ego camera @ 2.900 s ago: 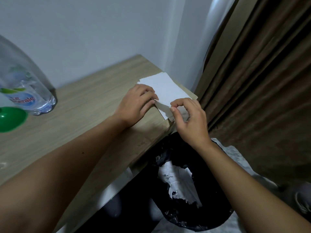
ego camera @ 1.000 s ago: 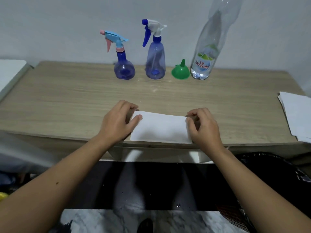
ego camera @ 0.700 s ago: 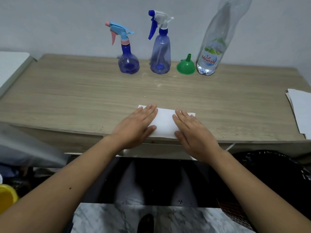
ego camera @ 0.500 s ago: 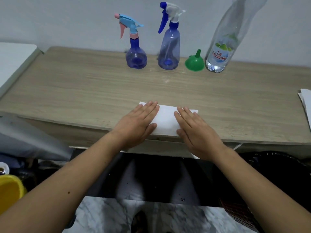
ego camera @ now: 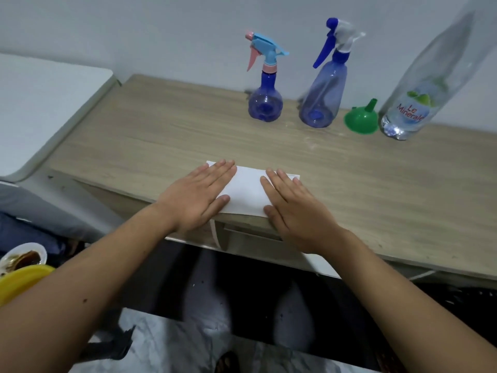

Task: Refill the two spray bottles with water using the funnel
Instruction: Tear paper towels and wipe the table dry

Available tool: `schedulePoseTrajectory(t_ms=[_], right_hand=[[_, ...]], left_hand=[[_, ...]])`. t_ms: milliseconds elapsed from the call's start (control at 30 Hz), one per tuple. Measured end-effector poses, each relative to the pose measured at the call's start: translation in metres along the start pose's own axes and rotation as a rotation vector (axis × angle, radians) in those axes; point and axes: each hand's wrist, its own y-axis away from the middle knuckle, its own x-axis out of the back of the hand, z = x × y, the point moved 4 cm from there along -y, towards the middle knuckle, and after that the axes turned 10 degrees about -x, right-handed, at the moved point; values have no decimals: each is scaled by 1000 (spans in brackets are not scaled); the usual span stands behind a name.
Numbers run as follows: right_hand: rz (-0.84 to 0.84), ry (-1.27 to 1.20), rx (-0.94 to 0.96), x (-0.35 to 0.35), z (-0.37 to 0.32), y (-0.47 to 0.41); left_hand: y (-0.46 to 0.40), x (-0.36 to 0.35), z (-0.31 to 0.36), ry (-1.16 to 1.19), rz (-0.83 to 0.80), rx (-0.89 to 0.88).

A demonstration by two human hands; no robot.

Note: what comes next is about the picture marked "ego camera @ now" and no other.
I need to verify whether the person's right hand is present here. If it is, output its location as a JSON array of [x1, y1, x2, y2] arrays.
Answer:
[[260, 168, 350, 256]]

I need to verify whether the person's left hand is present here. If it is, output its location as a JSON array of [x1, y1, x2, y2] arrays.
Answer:
[[155, 159, 238, 234]]

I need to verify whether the white paper sheet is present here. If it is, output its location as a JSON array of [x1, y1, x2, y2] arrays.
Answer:
[[206, 160, 301, 219]]

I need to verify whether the green plastic funnel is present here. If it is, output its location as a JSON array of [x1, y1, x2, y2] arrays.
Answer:
[[344, 98, 379, 135]]

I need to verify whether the round blue spray bottle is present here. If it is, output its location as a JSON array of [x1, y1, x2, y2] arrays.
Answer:
[[247, 71, 284, 123]]

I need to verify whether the blue spray bottle body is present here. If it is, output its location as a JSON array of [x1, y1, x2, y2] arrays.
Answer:
[[299, 60, 348, 128]]

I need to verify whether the pink and light blue spray head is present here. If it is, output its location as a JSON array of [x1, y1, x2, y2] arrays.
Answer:
[[244, 31, 290, 74]]

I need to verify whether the white blue trigger sprayer head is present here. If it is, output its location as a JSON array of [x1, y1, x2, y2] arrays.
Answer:
[[313, 17, 367, 69]]

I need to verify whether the clear plastic water bottle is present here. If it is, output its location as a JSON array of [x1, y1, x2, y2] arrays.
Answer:
[[379, 0, 497, 141]]

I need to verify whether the person's right forearm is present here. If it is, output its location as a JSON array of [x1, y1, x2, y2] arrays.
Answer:
[[326, 228, 497, 373]]

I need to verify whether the person's left forearm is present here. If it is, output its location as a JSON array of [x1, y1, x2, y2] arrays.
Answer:
[[0, 204, 183, 373]]

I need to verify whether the blue fabric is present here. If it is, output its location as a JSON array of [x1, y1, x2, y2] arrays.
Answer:
[[0, 212, 67, 257]]

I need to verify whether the white side table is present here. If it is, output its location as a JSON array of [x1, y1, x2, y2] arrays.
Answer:
[[0, 53, 120, 183]]

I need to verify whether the yellow plastic bucket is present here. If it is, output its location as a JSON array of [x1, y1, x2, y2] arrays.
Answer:
[[0, 264, 56, 307]]

